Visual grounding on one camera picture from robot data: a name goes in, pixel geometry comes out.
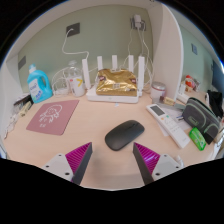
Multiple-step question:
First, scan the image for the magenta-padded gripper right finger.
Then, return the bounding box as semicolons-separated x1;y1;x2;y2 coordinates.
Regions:
132;142;184;186

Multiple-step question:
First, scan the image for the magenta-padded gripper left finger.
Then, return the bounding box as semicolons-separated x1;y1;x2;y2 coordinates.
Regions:
40;141;94;186

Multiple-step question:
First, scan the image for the black computer mouse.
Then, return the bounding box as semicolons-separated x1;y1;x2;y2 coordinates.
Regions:
104;119;146;152

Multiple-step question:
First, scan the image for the pink mouse pad with drawing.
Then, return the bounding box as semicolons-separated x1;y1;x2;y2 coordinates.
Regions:
25;99;81;136

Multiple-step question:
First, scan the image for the white remote control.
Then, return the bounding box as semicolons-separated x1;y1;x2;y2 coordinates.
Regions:
145;103;191;150

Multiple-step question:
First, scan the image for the green packet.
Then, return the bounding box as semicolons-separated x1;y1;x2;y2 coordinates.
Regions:
188;126;208;152

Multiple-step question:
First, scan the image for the small tan bar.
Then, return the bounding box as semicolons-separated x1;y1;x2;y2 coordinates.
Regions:
162;96;177;107

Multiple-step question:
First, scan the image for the grey pouch with green trim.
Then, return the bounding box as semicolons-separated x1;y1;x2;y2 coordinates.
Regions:
181;97;222;145

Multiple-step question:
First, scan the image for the white router with antennas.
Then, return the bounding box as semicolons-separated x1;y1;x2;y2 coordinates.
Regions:
81;54;147;104

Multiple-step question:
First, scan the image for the white jar with pink lid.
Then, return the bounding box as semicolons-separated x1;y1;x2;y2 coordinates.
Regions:
150;81;167;100

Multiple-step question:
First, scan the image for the clear plastic bottle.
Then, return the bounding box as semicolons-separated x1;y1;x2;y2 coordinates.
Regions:
66;59;86;98

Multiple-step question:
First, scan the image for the dark flat book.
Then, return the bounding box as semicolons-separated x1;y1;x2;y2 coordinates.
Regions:
13;93;33;106

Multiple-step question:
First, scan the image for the blue detergent bottle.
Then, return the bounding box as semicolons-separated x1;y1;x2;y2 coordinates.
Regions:
26;63;54;104

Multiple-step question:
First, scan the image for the gold foil bag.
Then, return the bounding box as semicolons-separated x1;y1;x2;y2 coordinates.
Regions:
95;68;138;97

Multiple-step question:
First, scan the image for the red and white packet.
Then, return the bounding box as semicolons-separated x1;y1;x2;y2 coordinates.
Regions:
184;74;201;93

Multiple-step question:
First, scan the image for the black bundled item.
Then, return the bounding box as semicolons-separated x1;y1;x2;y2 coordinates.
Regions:
205;89;224;118

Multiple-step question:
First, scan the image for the white side panel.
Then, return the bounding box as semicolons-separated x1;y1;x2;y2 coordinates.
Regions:
151;3;185;101

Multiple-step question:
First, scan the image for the white coiled cable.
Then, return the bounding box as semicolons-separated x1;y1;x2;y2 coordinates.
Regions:
50;67;73;98

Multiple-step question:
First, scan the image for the white charger cable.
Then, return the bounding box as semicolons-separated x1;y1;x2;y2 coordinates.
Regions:
126;28;155;94

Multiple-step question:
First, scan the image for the grey wall plate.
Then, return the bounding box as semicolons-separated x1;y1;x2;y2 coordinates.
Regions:
17;55;27;71

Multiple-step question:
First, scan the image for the white cable from socket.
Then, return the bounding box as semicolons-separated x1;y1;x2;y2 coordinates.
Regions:
60;28;91;63

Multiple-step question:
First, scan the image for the dark wall socket plate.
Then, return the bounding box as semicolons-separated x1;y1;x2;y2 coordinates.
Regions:
65;22;81;36

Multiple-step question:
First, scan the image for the white wall charger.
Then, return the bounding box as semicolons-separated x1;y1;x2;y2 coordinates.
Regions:
130;14;147;32

